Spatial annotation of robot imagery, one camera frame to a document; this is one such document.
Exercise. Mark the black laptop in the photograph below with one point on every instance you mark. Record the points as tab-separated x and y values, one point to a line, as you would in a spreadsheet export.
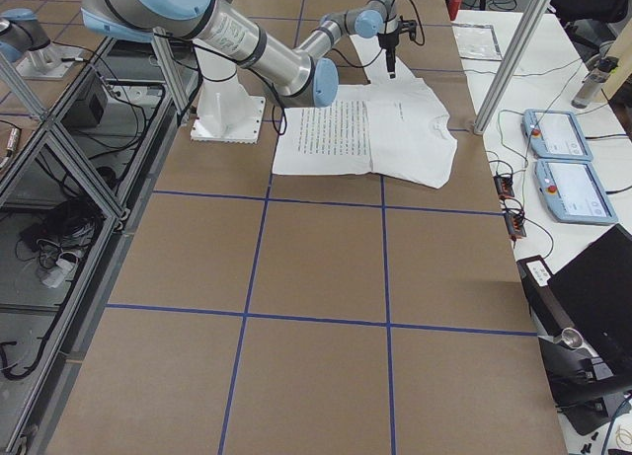
585	311

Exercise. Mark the upper blue teach pendant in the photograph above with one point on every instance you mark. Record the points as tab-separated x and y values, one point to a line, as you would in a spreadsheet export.
555	135

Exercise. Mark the clear plastic sheet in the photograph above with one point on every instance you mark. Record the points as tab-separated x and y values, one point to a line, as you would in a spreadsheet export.
477	42

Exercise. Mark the lower blue teach pendant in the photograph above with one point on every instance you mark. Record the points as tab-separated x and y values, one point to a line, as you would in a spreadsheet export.
573	192

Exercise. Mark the white long-sleeve printed shirt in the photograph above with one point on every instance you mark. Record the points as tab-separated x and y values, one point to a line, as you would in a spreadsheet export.
396	128

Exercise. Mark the grey water bottle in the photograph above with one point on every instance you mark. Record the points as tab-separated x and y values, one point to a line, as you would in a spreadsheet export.
594	82

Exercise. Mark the blue teach pendant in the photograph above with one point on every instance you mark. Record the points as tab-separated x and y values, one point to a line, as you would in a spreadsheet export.
573	192
555	135

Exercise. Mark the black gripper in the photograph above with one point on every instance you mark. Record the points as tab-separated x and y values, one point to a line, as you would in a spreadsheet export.
387	40

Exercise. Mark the aluminium frame post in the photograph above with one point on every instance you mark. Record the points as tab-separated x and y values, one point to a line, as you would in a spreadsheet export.
522	36

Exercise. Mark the aluminium frame rail structure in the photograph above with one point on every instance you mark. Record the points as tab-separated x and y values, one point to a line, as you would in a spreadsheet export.
73	187

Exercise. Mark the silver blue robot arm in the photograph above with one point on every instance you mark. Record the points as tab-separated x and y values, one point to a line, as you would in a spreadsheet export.
303	77
376	19

